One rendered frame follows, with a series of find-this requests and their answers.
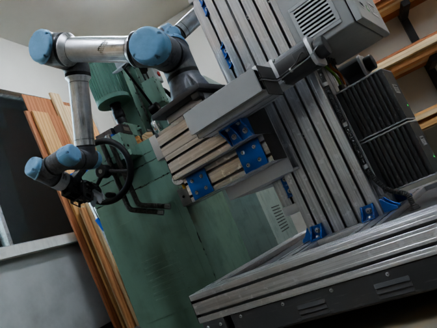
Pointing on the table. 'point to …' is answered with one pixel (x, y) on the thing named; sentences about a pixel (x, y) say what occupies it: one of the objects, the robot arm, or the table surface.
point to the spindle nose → (118, 112)
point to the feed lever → (145, 96)
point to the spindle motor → (107, 86)
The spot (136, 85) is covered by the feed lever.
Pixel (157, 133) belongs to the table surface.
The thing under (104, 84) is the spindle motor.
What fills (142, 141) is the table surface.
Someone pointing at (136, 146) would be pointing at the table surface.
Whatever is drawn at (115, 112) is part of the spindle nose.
